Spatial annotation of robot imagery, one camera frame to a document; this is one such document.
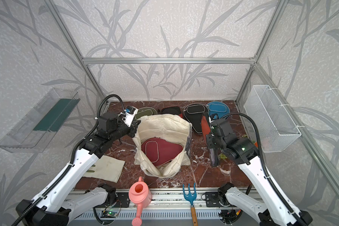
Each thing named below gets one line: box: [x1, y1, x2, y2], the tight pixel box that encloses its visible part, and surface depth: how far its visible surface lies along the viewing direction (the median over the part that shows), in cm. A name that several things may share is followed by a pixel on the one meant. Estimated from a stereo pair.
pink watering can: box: [128, 176, 153, 226], surface depth 67 cm
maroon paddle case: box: [140, 137, 184, 168], surface depth 91 cm
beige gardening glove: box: [83, 154, 126, 184], surface depth 85 cm
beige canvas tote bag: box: [132, 113, 193, 178], surface depth 75 cm
